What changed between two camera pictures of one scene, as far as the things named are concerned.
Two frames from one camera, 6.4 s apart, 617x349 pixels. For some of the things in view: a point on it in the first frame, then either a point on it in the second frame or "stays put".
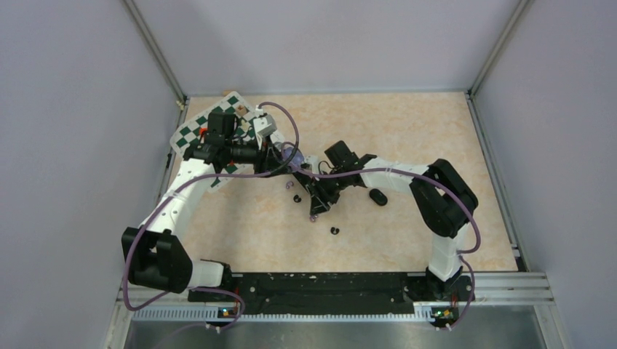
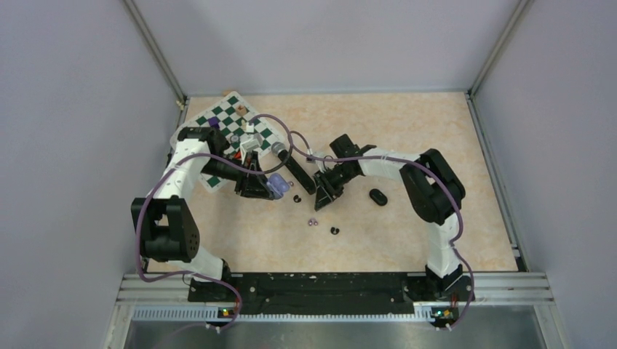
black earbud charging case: (378, 196) stays put
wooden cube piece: (241, 110) stays put
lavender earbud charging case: (297, 160) → (277, 185)
